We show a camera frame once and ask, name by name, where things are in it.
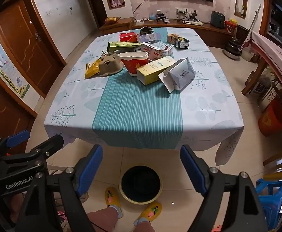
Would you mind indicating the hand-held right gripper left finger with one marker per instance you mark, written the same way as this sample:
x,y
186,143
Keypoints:
x,y
91,169

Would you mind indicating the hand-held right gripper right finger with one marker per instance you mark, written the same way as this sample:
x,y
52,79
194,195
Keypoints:
x,y
192,171

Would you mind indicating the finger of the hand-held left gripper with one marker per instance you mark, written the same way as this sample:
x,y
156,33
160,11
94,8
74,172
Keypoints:
x,y
17,137
46,147

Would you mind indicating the black yellow-rimmed trash bin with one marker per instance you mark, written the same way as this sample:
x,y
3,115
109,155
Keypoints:
x,y
141,183

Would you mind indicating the white plastic bag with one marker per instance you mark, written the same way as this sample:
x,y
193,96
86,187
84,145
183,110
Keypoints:
x,y
182,75

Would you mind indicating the yellow and white box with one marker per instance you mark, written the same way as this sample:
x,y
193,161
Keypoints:
x,y
153,71

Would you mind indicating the white and orange candy box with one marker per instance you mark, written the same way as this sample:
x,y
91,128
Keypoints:
x,y
155,50

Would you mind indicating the green packet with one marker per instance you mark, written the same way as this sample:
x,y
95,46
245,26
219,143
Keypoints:
x,y
121,44

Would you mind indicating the red cardboard box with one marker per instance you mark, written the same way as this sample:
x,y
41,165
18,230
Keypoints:
x,y
127,37

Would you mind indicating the wooden panel door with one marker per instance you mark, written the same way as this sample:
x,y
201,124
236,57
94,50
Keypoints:
x,y
3,116

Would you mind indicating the yellow knitted slipper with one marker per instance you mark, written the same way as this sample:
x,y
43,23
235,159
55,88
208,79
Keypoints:
x,y
110,195
153,210

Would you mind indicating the person's left leg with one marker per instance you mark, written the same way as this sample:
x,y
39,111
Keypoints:
x,y
102,220

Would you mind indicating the person's leg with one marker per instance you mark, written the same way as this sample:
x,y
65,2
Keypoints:
x,y
102,220
143,227

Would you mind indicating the person's right leg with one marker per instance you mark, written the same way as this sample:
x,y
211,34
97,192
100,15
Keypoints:
x,y
143,227

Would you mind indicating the blue plastic stool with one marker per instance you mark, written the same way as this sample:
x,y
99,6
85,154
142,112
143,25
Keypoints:
x,y
271,198

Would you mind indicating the yellow wooden stool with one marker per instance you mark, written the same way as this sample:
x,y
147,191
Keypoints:
x,y
281,166

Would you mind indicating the yellow snack packet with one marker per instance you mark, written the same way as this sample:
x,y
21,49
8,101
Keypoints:
x,y
92,69

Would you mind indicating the orange bucket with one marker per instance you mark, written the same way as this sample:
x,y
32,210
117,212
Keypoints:
x,y
271,120

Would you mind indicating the tall wooden door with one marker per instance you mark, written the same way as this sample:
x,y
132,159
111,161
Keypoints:
x,y
27,41

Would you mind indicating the black pot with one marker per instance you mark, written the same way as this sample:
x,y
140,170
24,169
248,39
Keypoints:
x,y
233,49

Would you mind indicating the black and white box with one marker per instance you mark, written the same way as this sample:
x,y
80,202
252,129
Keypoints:
x,y
182,43

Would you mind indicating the brown snack packets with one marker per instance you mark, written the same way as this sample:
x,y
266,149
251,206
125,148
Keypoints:
x,y
172,38

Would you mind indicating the small wooden cabinet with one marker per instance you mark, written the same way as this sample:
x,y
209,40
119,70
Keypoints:
x,y
114,27

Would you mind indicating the wooden television cabinet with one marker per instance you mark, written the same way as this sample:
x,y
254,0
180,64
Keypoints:
x,y
203,32

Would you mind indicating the white blue packet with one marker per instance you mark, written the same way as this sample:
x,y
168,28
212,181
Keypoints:
x,y
148,37

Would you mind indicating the fruit bowl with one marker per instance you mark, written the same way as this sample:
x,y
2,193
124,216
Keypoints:
x,y
112,20

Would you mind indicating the black crumpled bag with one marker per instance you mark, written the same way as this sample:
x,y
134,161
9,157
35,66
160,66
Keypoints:
x,y
147,30

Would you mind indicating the white set-top box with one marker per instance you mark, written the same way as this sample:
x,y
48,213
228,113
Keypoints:
x,y
191,22

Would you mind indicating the red basket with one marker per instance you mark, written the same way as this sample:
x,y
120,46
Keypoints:
x,y
230,27

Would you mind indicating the dark teal toaster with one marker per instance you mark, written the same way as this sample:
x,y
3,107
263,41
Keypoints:
x,y
217,19

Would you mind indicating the pink dumbbells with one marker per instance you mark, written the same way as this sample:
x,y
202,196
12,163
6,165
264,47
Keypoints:
x,y
115,0

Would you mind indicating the wall poster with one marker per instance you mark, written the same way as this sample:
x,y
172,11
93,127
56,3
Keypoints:
x,y
0,60

